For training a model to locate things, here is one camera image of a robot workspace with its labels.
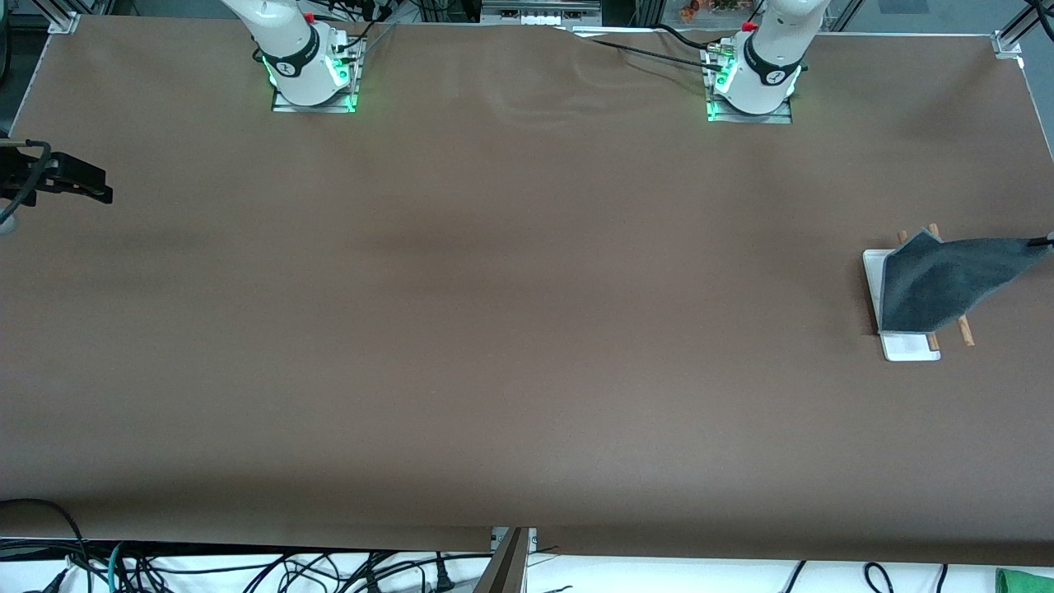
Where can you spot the wooden post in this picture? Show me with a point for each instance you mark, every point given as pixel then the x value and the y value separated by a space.
pixel 506 572

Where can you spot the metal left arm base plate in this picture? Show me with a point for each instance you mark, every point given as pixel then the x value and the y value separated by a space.
pixel 778 118

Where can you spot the grey power strip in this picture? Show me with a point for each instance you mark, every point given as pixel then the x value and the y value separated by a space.
pixel 539 12

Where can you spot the grey towel with pink side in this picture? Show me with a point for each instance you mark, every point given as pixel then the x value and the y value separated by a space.
pixel 947 284

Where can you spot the orange background items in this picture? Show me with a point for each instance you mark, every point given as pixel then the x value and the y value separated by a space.
pixel 708 8

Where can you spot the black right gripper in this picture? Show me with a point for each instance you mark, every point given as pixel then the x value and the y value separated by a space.
pixel 16 175

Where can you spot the small metal bracket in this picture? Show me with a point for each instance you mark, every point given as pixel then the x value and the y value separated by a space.
pixel 532 539

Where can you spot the green object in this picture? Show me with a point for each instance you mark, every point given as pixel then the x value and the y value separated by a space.
pixel 1025 581

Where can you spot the metal table corner bracket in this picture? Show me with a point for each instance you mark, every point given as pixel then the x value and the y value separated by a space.
pixel 1008 45
pixel 66 22

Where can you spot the white rack base plate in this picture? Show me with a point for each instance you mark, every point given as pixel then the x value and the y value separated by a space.
pixel 910 347

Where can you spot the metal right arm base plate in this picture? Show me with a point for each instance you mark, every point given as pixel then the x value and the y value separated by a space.
pixel 329 105

